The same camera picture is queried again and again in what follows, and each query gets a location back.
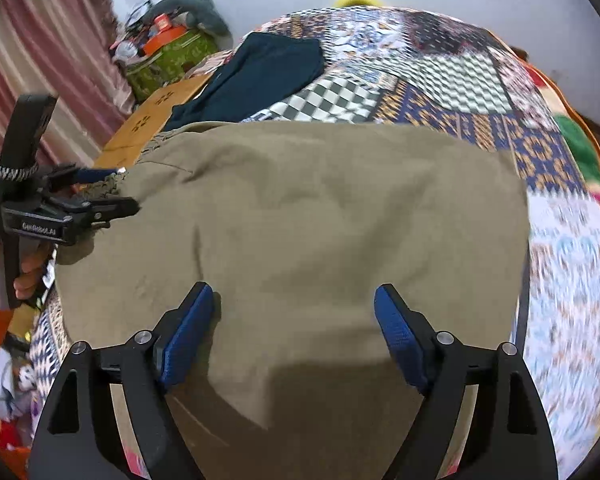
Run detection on dark teal folded garment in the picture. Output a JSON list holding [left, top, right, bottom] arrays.
[[163, 32, 325, 131]]

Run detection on person's left hand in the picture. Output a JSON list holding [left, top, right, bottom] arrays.
[[14, 242, 53, 300]]

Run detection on green fabric storage bin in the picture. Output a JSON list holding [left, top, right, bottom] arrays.
[[123, 30, 218, 103]]

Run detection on yellow plush headboard item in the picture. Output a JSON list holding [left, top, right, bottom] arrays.
[[334, 0, 382, 8]]

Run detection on olive green pants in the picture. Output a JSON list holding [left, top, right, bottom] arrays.
[[57, 122, 529, 479]]

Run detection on orange box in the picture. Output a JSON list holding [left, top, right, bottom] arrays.
[[143, 25, 187, 55]]

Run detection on colourful patchwork bedspread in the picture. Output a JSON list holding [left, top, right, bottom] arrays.
[[31, 6, 600, 478]]

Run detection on grey plush toy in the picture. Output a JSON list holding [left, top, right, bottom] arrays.
[[140, 0, 230, 37]]

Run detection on pink striped curtain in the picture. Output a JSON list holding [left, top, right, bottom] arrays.
[[0, 0, 134, 166]]

